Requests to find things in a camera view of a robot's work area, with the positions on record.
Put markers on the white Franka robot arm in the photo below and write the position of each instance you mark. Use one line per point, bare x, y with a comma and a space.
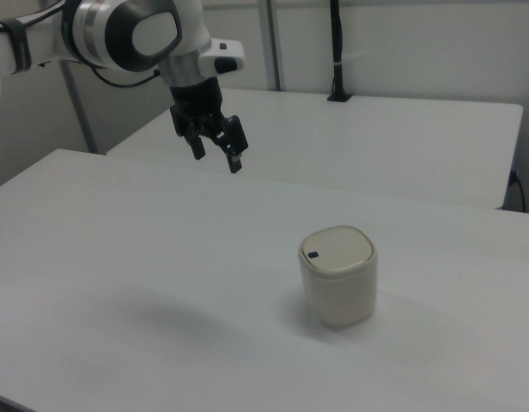
97, 30

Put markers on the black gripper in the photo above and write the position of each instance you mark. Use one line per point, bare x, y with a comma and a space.
196, 105

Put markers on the beige trash bin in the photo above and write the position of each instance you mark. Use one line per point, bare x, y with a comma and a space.
338, 276

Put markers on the black camera stand pole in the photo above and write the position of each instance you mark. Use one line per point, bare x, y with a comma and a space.
337, 51

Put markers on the grey metal frame leg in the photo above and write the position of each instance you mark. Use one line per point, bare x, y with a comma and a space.
77, 107

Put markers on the grey metal frame post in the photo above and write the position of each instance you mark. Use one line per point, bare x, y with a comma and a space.
273, 43

